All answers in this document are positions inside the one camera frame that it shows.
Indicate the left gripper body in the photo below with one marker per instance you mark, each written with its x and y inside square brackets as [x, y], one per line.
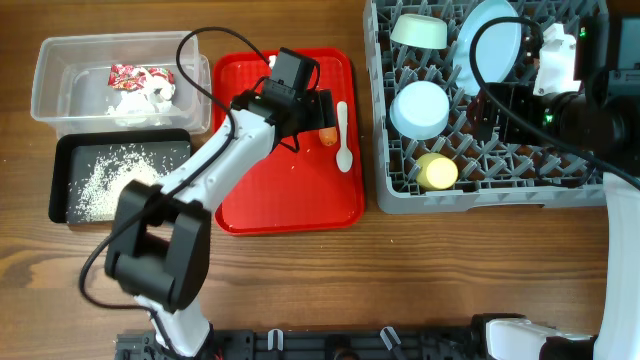
[315, 112]

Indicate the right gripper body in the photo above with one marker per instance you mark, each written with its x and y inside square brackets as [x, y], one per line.
[486, 112]

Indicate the orange carrot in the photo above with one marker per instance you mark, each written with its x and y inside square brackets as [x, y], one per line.
[328, 136]

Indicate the light blue plate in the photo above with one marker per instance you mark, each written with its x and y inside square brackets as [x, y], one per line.
[497, 48]

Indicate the light blue bowl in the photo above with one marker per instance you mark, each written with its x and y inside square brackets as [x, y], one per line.
[420, 110]

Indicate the yellow plastic cup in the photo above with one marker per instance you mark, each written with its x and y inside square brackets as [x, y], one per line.
[437, 172]

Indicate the mint green bowl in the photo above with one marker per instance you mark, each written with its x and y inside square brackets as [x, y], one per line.
[420, 31]

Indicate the white tissue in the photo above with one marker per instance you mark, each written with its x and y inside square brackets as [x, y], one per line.
[155, 96]

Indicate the red snack wrapper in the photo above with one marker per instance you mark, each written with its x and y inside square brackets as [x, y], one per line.
[130, 78]

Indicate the white rice grains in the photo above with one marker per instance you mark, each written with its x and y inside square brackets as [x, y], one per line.
[99, 173]

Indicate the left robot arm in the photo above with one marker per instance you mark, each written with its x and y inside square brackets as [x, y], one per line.
[160, 245]

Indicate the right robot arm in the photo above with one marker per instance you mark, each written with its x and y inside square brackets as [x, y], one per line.
[585, 102]

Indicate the grey dishwasher rack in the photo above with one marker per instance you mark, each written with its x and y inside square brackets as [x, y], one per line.
[491, 172]

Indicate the white plastic spoon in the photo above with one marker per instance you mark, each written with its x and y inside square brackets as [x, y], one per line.
[344, 157]

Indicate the red serving tray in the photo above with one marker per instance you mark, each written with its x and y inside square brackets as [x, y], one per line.
[303, 191]

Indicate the clear plastic bin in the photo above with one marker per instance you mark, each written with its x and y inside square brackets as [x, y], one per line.
[70, 91]

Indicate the black plastic tray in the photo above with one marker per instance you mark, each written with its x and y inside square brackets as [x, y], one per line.
[65, 146]

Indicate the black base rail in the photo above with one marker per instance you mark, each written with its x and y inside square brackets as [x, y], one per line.
[430, 343]

